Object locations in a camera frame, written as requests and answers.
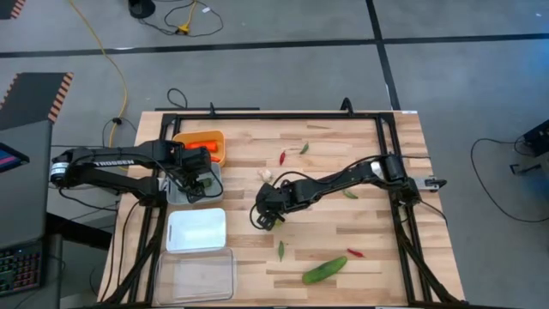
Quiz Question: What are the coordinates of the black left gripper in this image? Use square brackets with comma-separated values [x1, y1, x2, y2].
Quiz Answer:
[178, 148, 214, 197]

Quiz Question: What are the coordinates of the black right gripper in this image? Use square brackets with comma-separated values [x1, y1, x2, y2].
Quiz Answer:
[256, 182, 297, 232]

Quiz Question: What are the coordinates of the large orange carrot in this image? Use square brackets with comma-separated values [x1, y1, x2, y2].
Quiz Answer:
[184, 140, 220, 153]

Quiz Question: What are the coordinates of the long green cucumber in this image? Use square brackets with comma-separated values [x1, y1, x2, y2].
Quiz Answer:
[301, 255, 349, 286]

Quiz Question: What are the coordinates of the grey plastic bin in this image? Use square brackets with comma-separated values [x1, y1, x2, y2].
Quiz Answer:
[165, 161, 225, 206]

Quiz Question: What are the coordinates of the white plastic bin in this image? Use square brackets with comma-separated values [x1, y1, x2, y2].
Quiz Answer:
[165, 207, 228, 254]

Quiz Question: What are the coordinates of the orange plastic bin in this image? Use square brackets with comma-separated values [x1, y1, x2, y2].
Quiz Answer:
[172, 130, 227, 168]

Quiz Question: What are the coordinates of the clear plastic bin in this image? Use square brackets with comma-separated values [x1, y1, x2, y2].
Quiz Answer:
[153, 247, 238, 306]

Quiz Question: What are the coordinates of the grey desk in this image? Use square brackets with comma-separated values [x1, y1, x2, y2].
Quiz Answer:
[0, 119, 53, 250]

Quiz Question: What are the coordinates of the black round stand base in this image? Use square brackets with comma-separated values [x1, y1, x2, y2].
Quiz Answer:
[127, 0, 157, 20]

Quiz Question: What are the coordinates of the tilted display screen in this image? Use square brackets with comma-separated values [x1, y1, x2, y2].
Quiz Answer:
[0, 142, 31, 174]

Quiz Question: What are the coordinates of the large striped black floor mat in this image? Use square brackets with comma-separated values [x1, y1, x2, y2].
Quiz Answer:
[0, 71, 75, 132]

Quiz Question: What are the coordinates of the backlit keyboard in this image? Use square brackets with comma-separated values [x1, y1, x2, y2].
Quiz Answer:
[0, 247, 45, 298]

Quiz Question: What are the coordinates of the small striped black floor mat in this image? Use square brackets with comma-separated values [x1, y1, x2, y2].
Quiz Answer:
[0, 0, 27, 21]

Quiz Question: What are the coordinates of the black equipment box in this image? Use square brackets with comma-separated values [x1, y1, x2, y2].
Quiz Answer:
[522, 118, 549, 158]

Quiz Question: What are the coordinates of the black metal table frame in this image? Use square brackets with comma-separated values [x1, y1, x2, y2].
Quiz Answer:
[99, 97, 469, 308]

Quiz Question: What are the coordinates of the yellow floor cable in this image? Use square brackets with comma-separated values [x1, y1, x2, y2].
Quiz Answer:
[68, 0, 130, 149]

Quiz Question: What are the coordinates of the black floor cable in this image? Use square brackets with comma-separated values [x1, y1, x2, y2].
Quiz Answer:
[469, 136, 549, 224]

